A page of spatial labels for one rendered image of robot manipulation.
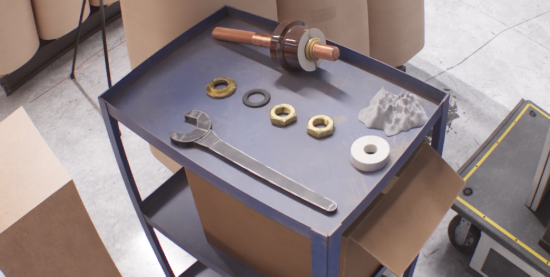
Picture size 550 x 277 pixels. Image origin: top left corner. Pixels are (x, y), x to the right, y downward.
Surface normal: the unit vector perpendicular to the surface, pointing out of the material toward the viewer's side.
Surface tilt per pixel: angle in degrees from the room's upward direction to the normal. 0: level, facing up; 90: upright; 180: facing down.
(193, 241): 0
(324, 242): 90
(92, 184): 0
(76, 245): 90
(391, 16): 90
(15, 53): 90
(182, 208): 0
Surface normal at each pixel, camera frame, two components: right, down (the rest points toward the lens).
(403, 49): 0.51, 0.52
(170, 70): -0.07, -0.77
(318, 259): -0.63, 0.54
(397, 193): 0.28, -0.53
